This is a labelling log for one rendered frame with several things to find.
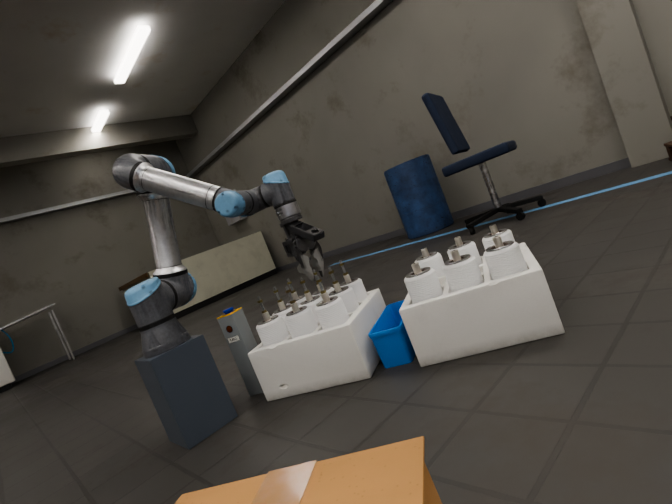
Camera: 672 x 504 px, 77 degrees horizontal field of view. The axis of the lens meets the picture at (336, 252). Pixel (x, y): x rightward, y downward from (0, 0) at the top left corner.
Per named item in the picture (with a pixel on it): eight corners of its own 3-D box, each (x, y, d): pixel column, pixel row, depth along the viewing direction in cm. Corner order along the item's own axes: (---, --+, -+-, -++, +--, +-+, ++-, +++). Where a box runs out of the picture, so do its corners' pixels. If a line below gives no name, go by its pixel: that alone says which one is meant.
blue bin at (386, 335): (414, 362, 126) (400, 326, 125) (381, 370, 130) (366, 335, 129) (426, 326, 154) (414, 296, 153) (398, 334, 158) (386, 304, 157)
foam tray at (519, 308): (565, 333, 107) (542, 268, 106) (420, 367, 121) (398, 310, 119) (542, 290, 143) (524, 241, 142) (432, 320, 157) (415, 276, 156)
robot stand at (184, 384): (189, 450, 128) (149, 361, 126) (169, 441, 141) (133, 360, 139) (238, 416, 140) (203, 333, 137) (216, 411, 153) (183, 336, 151)
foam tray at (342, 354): (371, 378, 127) (349, 324, 126) (267, 402, 142) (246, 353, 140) (395, 330, 163) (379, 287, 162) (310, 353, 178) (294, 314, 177)
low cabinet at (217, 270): (278, 272, 728) (261, 230, 722) (167, 323, 596) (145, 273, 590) (236, 285, 852) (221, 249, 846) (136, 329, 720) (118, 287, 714)
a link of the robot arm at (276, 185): (265, 178, 138) (287, 168, 136) (277, 209, 139) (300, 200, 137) (255, 178, 131) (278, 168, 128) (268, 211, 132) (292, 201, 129)
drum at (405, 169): (464, 218, 440) (438, 148, 435) (435, 233, 409) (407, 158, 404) (427, 228, 481) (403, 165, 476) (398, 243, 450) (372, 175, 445)
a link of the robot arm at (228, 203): (95, 147, 126) (241, 188, 117) (122, 149, 137) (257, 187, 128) (91, 185, 129) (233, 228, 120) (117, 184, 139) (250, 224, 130)
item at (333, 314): (344, 361, 130) (322, 307, 129) (329, 358, 138) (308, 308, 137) (367, 346, 135) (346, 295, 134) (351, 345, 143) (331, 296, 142)
